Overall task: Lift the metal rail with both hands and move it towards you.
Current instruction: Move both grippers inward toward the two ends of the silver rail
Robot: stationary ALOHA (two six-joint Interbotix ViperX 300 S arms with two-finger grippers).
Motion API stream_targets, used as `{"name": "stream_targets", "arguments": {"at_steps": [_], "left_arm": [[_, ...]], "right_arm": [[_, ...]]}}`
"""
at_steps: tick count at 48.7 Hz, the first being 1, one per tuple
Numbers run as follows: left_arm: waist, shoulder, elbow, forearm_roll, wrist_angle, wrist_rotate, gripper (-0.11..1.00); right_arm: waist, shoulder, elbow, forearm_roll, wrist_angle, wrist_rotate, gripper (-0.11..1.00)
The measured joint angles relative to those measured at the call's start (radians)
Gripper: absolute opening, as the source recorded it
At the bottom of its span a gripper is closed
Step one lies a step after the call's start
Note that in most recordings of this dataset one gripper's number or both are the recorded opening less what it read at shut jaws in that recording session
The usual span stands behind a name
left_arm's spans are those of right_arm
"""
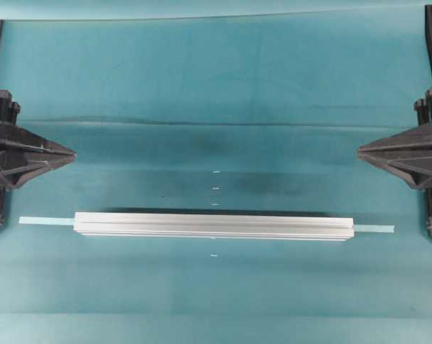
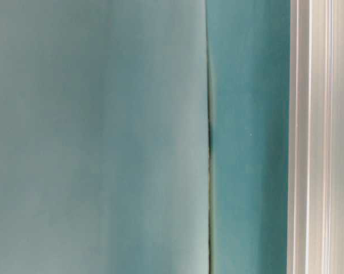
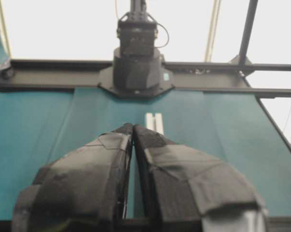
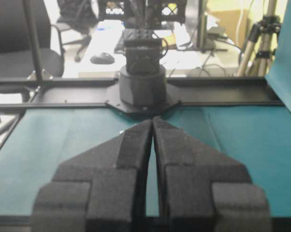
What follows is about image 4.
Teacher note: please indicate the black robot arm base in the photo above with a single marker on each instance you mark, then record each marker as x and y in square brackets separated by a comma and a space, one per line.
[141, 86]

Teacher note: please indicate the black vertical frame post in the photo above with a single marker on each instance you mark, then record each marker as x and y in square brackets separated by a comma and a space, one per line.
[33, 38]

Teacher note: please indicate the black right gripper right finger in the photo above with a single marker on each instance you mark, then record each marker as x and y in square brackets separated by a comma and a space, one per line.
[204, 190]

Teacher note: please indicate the black computer mouse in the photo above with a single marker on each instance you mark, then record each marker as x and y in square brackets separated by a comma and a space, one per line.
[102, 58]

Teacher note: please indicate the black metal frame rail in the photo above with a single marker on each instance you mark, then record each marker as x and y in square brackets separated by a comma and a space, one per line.
[102, 93]

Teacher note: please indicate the black monitor stand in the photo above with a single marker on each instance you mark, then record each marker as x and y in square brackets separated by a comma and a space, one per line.
[205, 36]

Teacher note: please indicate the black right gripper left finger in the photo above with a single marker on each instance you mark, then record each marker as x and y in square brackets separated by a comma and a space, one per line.
[100, 190]

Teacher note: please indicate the black office chair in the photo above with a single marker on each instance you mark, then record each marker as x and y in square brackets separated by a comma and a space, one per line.
[79, 16]
[15, 53]

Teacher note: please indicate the camera tripod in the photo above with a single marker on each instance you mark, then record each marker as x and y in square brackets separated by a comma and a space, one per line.
[258, 55]

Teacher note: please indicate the teal backdrop sheet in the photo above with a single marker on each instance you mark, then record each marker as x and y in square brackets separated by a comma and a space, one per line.
[279, 76]

